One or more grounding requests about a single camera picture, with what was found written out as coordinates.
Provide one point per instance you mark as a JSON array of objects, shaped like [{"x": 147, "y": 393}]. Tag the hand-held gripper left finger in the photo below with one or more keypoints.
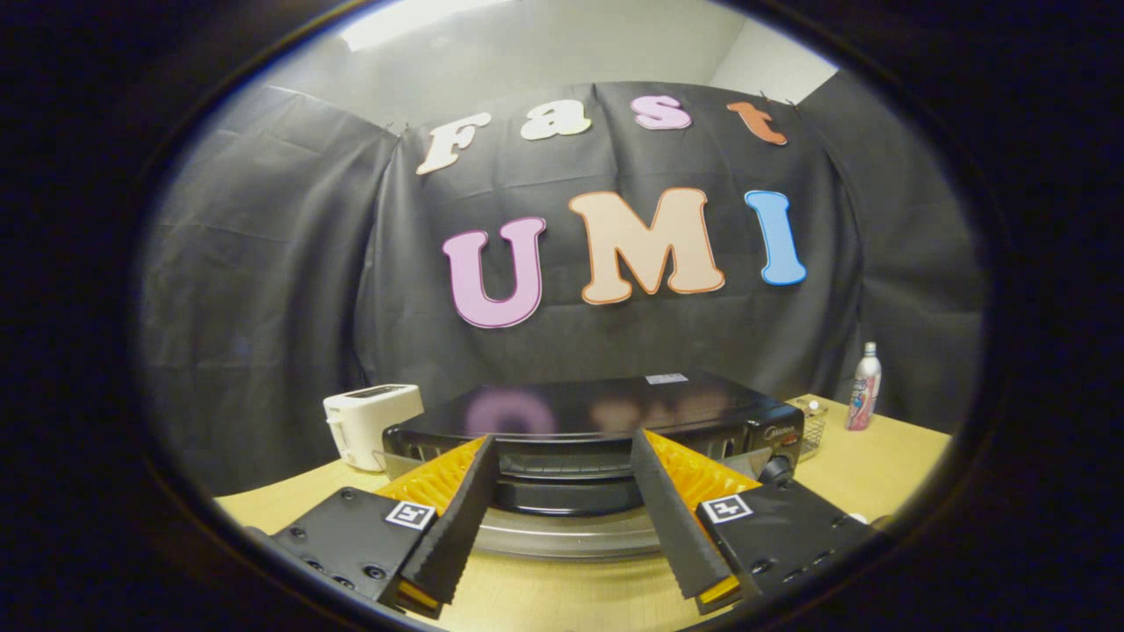
[{"x": 457, "y": 531}]

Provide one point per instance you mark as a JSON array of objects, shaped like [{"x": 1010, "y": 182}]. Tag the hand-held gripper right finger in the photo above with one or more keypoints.
[{"x": 676, "y": 527}]

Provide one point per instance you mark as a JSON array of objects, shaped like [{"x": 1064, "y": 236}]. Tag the black toaster oven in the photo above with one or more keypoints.
[{"x": 606, "y": 421}]

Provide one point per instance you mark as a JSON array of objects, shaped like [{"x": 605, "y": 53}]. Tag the white bread toaster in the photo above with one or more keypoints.
[{"x": 369, "y": 421}]

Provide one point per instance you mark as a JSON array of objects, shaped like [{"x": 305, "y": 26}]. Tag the small glass jar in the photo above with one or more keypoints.
[{"x": 812, "y": 406}]

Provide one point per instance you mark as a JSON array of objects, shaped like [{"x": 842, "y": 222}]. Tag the white and pink spray bottle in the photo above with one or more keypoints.
[{"x": 863, "y": 388}]

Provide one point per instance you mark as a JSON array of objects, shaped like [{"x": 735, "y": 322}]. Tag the black backdrop cloth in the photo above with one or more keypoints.
[{"x": 562, "y": 263}]

